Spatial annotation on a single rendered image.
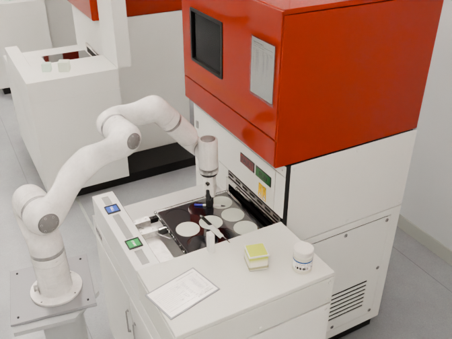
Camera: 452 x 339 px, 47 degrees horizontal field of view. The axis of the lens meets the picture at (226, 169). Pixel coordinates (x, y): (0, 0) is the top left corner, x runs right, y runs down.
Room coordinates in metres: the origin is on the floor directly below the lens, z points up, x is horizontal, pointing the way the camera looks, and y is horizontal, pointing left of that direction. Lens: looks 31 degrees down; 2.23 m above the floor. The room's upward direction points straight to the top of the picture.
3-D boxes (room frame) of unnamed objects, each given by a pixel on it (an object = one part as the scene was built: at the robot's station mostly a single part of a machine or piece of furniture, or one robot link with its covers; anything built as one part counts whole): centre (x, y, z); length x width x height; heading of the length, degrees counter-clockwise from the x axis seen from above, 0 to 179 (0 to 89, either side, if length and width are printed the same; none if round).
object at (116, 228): (1.68, 0.41, 0.89); 0.55 x 0.09 x 0.14; 29
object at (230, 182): (1.91, -0.11, 0.89); 0.44 x 0.02 x 0.10; 29
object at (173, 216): (1.80, 0.06, 0.90); 0.34 x 0.34 x 0.01; 29
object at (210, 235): (1.53, 0.04, 1.03); 0.06 x 0.04 x 0.13; 119
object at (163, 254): (1.65, 0.29, 0.87); 0.36 x 0.08 x 0.03; 29
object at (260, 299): (1.41, -0.04, 0.89); 0.62 x 0.35 x 0.14; 119
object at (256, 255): (1.45, -0.11, 1.00); 0.07 x 0.07 x 0.07; 14
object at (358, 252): (2.24, -0.34, 0.41); 0.82 x 0.71 x 0.82; 29
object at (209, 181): (1.91, 0.07, 1.03); 0.10 x 0.07 x 0.11; 175
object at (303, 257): (1.43, -0.27, 1.01); 0.07 x 0.07 x 0.10
